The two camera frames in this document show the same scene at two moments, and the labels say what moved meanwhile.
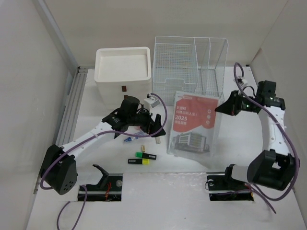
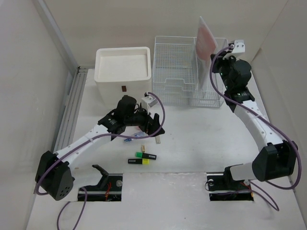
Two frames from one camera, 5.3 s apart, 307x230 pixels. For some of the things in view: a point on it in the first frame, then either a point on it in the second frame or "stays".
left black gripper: (146, 127) stays
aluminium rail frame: (69, 119) stays
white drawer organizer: (120, 72) stays
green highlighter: (145, 155) stays
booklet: (194, 126) -> (206, 45)
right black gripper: (230, 106) -> (219, 60)
